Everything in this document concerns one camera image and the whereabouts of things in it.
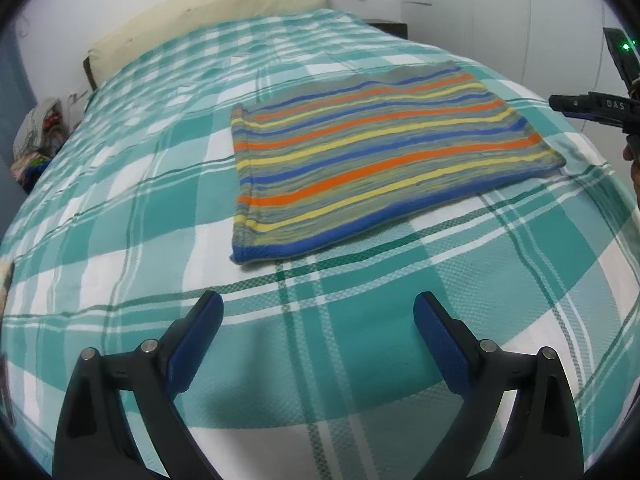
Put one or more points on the cream pillow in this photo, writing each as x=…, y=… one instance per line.
x=210, y=20

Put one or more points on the dark nightstand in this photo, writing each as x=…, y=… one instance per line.
x=387, y=27

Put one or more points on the striped knit sweater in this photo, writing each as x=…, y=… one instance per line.
x=380, y=150

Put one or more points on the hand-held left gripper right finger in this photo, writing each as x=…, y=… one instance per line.
x=442, y=345

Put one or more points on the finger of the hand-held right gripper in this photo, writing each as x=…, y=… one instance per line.
x=570, y=104

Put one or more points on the pile of clothes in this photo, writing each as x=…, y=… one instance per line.
x=37, y=135

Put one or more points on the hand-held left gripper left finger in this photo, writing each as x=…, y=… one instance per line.
x=195, y=345

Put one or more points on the green plaid blanket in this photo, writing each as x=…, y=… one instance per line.
x=150, y=210

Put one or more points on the white wardrobe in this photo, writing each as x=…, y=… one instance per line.
x=500, y=5

